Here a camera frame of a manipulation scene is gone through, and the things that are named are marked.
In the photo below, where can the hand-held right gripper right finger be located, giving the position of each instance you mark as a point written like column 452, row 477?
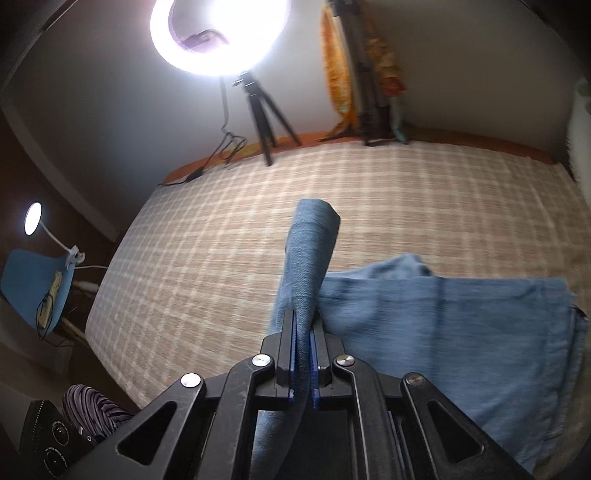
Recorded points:
column 316, row 369

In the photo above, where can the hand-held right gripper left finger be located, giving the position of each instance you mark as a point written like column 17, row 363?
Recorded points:
column 291, row 369

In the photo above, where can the blue denim pants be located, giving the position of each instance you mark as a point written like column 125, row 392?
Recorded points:
column 461, row 332

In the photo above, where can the person's purple striped clothing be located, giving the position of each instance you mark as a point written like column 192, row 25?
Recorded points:
column 92, row 406

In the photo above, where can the beige checked blanket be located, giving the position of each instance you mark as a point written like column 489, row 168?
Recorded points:
column 207, row 254

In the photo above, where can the yellow striped cloth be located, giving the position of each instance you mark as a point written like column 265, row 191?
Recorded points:
column 54, row 288

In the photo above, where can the blue chair with wooden legs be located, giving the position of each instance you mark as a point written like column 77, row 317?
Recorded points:
column 27, row 277

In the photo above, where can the orange mattress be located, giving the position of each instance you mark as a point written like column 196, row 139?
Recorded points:
column 184, row 171

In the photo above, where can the white clip lamp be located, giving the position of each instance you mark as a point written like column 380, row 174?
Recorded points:
column 33, row 218

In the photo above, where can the teal cloth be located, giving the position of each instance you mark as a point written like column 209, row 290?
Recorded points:
column 400, row 127

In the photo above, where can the small black tripod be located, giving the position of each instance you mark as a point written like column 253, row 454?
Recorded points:
column 251, row 92

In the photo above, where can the large black tripod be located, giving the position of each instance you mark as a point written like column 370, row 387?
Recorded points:
column 364, row 92

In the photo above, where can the orange patterned cloth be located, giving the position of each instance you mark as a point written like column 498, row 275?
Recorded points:
column 337, row 83

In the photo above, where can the white cloth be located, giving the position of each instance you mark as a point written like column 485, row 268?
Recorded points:
column 581, row 129

